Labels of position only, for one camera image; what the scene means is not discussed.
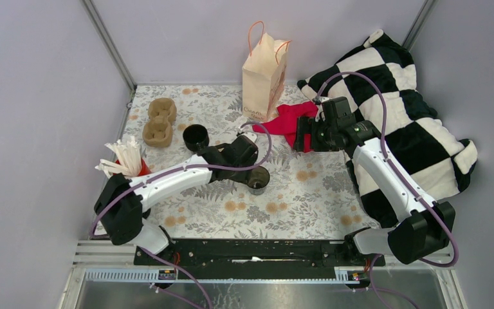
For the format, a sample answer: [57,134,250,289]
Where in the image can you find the floral table mat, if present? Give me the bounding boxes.
[124,86,378,239]

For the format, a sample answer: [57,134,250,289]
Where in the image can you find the beige paper bag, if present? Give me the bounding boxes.
[242,21,291,122]

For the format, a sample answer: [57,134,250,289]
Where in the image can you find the purple cable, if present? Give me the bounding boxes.
[313,71,460,268]
[89,122,273,309]

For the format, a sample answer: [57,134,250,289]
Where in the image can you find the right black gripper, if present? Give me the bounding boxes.
[291,116,339,152]

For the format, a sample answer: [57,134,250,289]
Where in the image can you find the red ribbed cup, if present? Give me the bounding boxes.
[113,158,151,177]

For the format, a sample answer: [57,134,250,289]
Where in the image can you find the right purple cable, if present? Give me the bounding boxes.
[313,71,460,268]

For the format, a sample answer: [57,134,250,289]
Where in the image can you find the black white checkered blanket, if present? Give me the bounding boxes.
[297,28,479,229]

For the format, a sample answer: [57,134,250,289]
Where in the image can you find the black ribbed cup stack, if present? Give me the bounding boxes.
[183,124,209,153]

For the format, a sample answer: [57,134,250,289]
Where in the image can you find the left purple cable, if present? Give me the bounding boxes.
[89,122,273,309]

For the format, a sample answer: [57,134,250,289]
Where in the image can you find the red cloth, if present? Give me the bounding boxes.
[263,101,318,148]

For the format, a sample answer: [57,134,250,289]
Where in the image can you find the brown pulp cup carrier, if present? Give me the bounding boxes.
[142,98,177,148]

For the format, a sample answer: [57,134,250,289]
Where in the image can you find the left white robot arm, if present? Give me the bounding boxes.
[95,133,259,265]

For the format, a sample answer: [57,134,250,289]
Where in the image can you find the dark translucent coffee cup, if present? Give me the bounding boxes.
[246,166,270,195]

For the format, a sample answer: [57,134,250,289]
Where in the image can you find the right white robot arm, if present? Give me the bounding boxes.
[293,97,457,265]

